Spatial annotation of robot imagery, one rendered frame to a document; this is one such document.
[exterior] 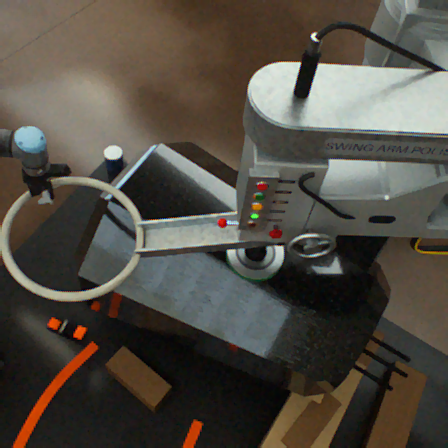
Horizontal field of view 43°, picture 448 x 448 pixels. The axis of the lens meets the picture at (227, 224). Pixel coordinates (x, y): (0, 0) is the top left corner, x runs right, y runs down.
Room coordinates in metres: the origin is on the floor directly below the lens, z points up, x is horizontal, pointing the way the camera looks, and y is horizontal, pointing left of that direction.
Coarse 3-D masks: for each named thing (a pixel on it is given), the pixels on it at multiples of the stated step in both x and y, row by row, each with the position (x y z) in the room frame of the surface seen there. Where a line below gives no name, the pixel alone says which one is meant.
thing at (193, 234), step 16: (144, 224) 0.98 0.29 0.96; (160, 224) 0.99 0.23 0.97; (176, 224) 1.00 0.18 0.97; (192, 224) 1.01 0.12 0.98; (208, 224) 1.02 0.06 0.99; (160, 240) 0.94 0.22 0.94; (176, 240) 0.95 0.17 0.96; (192, 240) 0.95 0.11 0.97; (208, 240) 0.95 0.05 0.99; (224, 240) 0.93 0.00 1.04; (240, 240) 0.93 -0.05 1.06; (304, 240) 0.96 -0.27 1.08; (144, 256) 0.88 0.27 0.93
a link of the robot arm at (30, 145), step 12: (24, 132) 1.07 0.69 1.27; (36, 132) 1.08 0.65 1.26; (12, 144) 1.03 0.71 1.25; (24, 144) 1.02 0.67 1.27; (36, 144) 1.04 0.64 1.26; (12, 156) 1.01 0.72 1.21; (24, 156) 1.01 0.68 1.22; (36, 156) 1.02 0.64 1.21; (48, 156) 1.07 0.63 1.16; (36, 168) 1.02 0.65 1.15
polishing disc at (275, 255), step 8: (240, 248) 1.00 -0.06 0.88; (272, 248) 1.03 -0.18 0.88; (280, 248) 1.03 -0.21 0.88; (232, 256) 0.96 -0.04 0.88; (240, 256) 0.97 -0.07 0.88; (272, 256) 0.99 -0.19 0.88; (280, 256) 1.00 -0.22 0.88; (232, 264) 0.93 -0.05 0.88; (240, 264) 0.94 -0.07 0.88; (248, 264) 0.94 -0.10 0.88; (256, 264) 0.95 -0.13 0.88; (264, 264) 0.96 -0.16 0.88; (272, 264) 0.96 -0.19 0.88; (280, 264) 0.97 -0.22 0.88; (240, 272) 0.91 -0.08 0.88; (248, 272) 0.91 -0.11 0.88; (256, 272) 0.92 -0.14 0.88; (264, 272) 0.92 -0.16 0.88; (272, 272) 0.93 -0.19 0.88
